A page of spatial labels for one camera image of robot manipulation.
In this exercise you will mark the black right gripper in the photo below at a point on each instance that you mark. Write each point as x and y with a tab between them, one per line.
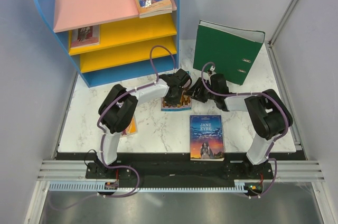
199	85

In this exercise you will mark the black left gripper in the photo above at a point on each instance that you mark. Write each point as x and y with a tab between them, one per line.
176	102

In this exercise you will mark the dogs Bark picture book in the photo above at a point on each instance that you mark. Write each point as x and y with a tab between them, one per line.
185	102

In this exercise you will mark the red 13-Storey Treehouse book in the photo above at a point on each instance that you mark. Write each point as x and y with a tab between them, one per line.
150	13

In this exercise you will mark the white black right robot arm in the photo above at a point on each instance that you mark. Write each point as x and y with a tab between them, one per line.
269	116

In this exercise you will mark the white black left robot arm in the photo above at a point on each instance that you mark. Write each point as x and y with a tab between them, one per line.
118	108

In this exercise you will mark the Jane Eyre blue book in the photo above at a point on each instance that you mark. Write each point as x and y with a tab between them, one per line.
206	138

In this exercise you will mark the Roald Dahl Charlie book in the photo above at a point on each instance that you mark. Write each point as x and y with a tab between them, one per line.
131	128

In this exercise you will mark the green lever arch file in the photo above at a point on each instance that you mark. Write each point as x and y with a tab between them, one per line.
232	50

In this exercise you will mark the blue yellow pink bookshelf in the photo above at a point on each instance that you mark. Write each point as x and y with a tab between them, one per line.
130	47

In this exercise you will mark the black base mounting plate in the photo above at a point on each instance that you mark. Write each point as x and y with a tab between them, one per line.
169	170

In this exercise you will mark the pink book on shelf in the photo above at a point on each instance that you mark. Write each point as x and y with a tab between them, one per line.
85	36

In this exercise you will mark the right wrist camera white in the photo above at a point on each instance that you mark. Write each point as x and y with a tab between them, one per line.
211	71

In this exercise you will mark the aluminium frame rail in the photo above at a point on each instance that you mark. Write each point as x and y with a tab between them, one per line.
283	21

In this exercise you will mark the light blue cable duct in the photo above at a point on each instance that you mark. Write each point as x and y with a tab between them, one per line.
102	186

